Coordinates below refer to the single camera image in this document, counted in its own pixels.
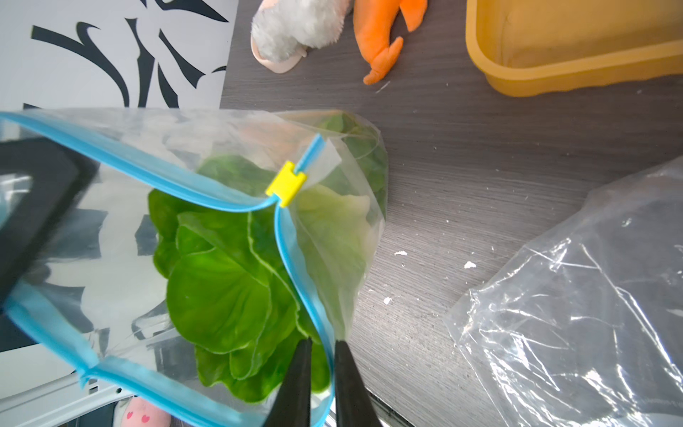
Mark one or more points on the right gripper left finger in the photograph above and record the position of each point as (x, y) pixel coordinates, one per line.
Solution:
(58, 177)

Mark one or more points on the chinese cabbage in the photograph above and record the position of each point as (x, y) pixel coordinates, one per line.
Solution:
(229, 294)
(339, 217)

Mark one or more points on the clear zipper bag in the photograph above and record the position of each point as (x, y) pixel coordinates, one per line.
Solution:
(583, 326)
(93, 295)

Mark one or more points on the white teddy bear pink shirt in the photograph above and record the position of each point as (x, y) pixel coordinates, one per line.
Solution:
(287, 27)

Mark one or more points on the orange plush toy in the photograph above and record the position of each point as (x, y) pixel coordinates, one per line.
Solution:
(372, 24)

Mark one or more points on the yellow plastic tray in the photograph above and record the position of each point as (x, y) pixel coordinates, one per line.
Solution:
(526, 48)

